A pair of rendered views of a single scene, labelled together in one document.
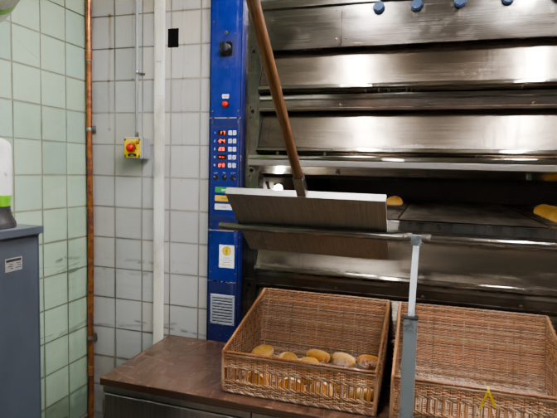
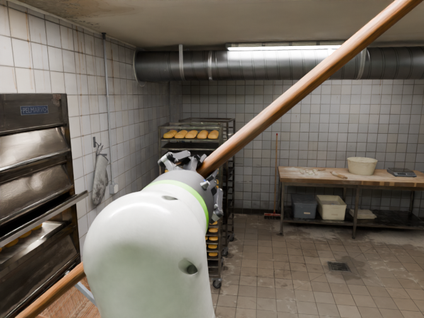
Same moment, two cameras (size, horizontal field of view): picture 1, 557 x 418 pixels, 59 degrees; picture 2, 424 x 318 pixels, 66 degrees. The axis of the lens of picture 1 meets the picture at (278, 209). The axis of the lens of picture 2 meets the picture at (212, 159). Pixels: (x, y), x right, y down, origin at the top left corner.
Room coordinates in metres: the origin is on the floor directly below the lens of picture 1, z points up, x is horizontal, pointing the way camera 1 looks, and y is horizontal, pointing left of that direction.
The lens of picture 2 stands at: (0.99, 0.75, 2.10)
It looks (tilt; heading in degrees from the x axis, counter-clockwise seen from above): 11 degrees down; 261
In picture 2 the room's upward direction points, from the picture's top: straight up
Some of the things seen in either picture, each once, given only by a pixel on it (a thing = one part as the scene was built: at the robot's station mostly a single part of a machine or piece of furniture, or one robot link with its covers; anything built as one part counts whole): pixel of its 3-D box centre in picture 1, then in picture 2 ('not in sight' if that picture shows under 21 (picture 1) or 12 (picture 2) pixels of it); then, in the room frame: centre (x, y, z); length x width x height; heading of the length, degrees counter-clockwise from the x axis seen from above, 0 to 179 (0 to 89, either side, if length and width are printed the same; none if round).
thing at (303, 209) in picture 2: not in sight; (303, 206); (-1.22, -3.92, 0.35); 0.50 x 0.36 x 0.24; 73
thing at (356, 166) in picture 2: not in sight; (361, 166); (-2.05, -3.75, 1.01); 0.43 x 0.42 x 0.21; 163
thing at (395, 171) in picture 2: not in sight; (401, 172); (-2.59, -3.55, 0.94); 0.32 x 0.30 x 0.07; 73
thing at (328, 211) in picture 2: not in sight; (330, 207); (-1.62, -3.80, 0.35); 0.50 x 0.36 x 0.24; 74
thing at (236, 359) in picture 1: (311, 342); not in sight; (1.83, -0.14, 0.72); 0.56 x 0.49 x 0.28; 73
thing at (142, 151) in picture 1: (136, 148); not in sight; (2.33, 0.68, 1.46); 0.10 x 0.07 x 0.10; 73
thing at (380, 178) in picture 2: not in sight; (349, 202); (-1.89, -3.72, 0.45); 2.20 x 0.80 x 0.90; 163
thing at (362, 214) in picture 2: not in sight; (362, 213); (-2.08, -3.65, 0.27); 0.34 x 0.26 x 0.08; 169
